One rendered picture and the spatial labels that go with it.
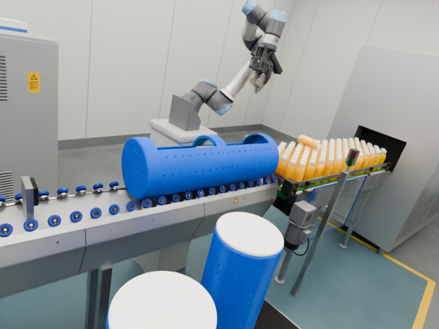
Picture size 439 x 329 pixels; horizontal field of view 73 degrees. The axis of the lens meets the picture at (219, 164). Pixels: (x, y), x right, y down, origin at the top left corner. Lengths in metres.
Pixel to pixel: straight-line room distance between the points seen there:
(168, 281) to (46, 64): 1.98
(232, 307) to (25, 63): 2.06
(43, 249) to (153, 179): 0.47
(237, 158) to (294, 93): 5.18
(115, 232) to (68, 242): 0.18
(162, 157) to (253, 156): 0.57
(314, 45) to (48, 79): 5.15
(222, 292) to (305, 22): 6.07
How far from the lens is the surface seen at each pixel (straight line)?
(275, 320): 2.18
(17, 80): 2.53
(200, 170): 1.41
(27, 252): 1.30
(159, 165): 1.29
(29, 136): 2.66
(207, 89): 1.91
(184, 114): 1.84
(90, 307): 1.92
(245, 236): 1.18
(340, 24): 6.47
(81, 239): 1.33
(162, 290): 0.91
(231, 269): 1.16
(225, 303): 1.27
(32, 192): 1.25
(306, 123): 6.53
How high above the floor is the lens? 1.70
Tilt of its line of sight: 22 degrees down
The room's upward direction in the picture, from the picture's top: 13 degrees clockwise
